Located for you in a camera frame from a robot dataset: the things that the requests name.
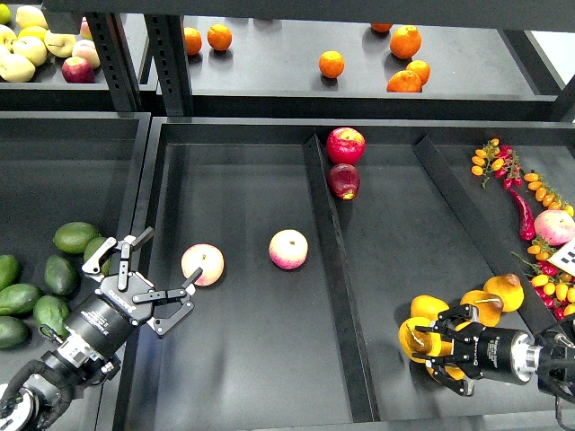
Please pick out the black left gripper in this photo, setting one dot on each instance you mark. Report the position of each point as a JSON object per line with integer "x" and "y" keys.
{"x": 124, "y": 301}

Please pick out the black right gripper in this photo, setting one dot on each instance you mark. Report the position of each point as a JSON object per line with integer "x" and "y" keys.
{"x": 481, "y": 352}

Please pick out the dark green avocado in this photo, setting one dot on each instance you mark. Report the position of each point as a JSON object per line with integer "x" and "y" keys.
{"x": 60, "y": 276}

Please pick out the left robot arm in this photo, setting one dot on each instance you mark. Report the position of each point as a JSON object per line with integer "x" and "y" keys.
{"x": 43, "y": 389}

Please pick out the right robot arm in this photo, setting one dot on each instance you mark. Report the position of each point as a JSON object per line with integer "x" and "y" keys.
{"x": 555, "y": 371}

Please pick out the yellow pear with brown spot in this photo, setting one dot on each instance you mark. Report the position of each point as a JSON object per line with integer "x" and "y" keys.
{"x": 489, "y": 306}

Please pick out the light green avocado right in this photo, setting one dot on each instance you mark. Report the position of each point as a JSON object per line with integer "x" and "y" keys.
{"x": 91, "y": 248}

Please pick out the light green avocado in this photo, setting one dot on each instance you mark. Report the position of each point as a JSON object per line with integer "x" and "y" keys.
{"x": 91, "y": 248}
{"x": 74, "y": 237}

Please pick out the light green avocado back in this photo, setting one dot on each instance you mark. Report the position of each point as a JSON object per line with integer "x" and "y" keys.
{"x": 74, "y": 237}

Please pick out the green avocado front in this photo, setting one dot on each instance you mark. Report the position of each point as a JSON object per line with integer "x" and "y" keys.
{"x": 49, "y": 312}

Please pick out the green avocado middle left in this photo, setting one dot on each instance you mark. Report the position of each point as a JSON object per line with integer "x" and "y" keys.
{"x": 19, "y": 299}

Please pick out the green avocado left edge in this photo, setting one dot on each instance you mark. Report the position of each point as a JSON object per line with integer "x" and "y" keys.
{"x": 10, "y": 270}

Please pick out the green avocado lower left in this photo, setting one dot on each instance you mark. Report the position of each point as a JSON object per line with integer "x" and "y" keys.
{"x": 13, "y": 332}

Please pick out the pink apple left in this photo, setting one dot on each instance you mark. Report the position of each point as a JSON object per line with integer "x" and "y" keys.
{"x": 207, "y": 257}

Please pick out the pink apple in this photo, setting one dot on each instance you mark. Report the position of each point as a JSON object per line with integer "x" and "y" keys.
{"x": 207, "y": 257}
{"x": 288, "y": 249}

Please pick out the black tray divider left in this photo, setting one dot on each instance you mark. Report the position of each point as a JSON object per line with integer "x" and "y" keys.
{"x": 355, "y": 364}

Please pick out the black tray divider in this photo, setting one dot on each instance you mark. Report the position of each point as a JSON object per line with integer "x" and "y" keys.
{"x": 355, "y": 364}
{"x": 490, "y": 217}

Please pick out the black tray divider right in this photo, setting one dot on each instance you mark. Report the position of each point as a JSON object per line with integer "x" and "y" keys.
{"x": 490, "y": 217}

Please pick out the pink apple centre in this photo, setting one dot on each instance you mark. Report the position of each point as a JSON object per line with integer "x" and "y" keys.
{"x": 288, "y": 249}

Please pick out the cherry tomato bunch lower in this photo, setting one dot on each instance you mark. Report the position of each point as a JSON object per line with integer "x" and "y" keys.
{"x": 554, "y": 286}

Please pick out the cherry tomato bunch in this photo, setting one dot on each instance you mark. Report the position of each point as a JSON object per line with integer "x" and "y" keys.
{"x": 554, "y": 286}
{"x": 496, "y": 161}

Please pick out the black centre tray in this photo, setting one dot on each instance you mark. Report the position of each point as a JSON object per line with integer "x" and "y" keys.
{"x": 260, "y": 351}

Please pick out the black tray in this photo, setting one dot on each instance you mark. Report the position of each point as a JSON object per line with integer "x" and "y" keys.
{"x": 60, "y": 167}
{"x": 260, "y": 351}

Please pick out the black left tray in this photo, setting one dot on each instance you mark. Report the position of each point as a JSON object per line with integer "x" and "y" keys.
{"x": 60, "y": 167}

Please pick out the red chili pepper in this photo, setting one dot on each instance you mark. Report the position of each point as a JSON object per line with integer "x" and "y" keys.
{"x": 526, "y": 219}

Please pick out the white marker tag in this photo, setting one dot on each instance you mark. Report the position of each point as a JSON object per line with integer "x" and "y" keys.
{"x": 564, "y": 258}

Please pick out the pink apple right edge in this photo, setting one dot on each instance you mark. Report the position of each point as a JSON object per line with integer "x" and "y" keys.
{"x": 555, "y": 226}

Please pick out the orange cherry tomato vine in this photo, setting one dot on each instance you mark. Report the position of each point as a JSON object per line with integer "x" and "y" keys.
{"x": 545, "y": 194}

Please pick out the dark red apple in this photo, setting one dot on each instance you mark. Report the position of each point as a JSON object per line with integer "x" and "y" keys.
{"x": 344, "y": 180}

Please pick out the cherry tomato bunch upper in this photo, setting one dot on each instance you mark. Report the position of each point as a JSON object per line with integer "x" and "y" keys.
{"x": 496, "y": 161}

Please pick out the black left back shelf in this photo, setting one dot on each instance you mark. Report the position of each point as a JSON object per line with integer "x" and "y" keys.
{"x": 48, "y": 90}

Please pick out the bright red apple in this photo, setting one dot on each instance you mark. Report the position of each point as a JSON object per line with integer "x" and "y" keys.
{"x": 345, "y": 145}

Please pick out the red apple on shelf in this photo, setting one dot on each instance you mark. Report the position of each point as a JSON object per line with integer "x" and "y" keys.
{"x": 77, "y": 70}

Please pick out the orange half hidden left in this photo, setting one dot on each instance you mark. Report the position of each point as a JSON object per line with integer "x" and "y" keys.
{"x": 193, "y": 41}

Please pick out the pale pink peach shelf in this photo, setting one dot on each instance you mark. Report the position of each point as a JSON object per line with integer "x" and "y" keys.
{"x": 86, "y": 49}

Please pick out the black shelf upright right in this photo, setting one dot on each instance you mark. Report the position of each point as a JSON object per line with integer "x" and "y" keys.
{"x": 167, "y": 45}

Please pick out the black shelf upright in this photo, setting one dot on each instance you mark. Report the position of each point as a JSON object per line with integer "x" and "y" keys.
{"x": 167, "y": 45}
{"x": 111, "y": 44}

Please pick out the black shelf upright left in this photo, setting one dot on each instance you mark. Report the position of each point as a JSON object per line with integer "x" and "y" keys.
{"x": 111, "y": 44}

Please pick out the pale yellow apple right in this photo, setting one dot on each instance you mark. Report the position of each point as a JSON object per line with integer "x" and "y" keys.
{"x": 59, "y": 44}

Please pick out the pale yellow apple front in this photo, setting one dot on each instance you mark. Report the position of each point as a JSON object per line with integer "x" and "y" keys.
{"x": 16, "y": 68}

